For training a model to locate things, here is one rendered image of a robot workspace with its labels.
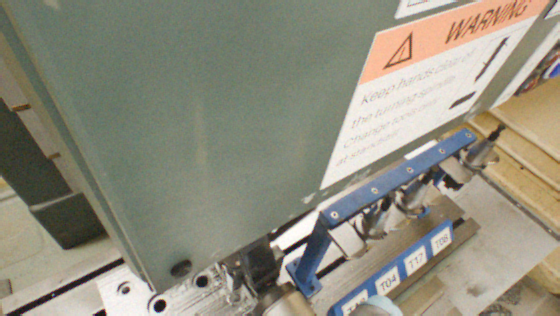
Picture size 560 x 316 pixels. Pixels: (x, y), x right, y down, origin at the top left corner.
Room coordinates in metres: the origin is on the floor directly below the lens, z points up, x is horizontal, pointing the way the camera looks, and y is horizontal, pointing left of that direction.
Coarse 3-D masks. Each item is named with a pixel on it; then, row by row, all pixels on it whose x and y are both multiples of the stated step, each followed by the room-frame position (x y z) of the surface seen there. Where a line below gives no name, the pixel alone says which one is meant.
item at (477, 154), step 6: (486, 138) 0.54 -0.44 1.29; (480, 144) 0.54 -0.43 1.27; (486, 144) 0.54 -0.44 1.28; (492, 144) 0.53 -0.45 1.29; (468, 150) 0.55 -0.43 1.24; (474, 150) 0.54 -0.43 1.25; (480, 150) 0.53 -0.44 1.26; (486, 150) 0.53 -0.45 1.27; (492, 150) 0.54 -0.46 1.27; (468, 156) 0.54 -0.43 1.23; (474, 156) 0.53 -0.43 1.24; (480, 156) 0.53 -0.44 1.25; (486, 156) 0.53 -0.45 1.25; (474, 162) 0.53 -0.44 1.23; (480, 162) 0.53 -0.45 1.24
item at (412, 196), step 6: (414, 180) 0.41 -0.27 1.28; (420, 180) 0.40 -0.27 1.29; (432, 180) 0.40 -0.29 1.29; (408, 186) 0.41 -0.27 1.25; (414, 186) 0.40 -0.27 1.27; (420, 186) 0.39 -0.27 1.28; (426, 186) 0.39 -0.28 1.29; (402, 192) 0.41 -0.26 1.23; (408, 192) 0.40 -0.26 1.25; (414, 192) 0.39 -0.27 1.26; (420, 192) 0.39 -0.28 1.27; (426, 192) 0.39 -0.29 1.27; (402, 198) 0.40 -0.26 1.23; (408, 198) 0.39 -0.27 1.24; (414, 198) 0.39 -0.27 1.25; (420, 198) 0.38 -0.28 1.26; (408, 204) 0.38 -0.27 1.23; (414, 204) 0.38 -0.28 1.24; (420, 204) 0.39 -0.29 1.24
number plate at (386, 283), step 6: (390, 270) 0.37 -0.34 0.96; (396, 270) 0.37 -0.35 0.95; (384, 276) 0.35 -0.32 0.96; (390, 276) 0.36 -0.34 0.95; (396, 276) 0.36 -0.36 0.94; (378, 282) 0.33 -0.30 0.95; (384, 282) 0.34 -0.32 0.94; (390, 282) 0.35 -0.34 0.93; (396, 282) 0.35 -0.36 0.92; (378, 288) 0.32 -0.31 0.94; (384, 288) 0.33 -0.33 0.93; (390, 288) 0.34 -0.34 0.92; (378, 294) 0.31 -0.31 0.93; (384, 294) 0.32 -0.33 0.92
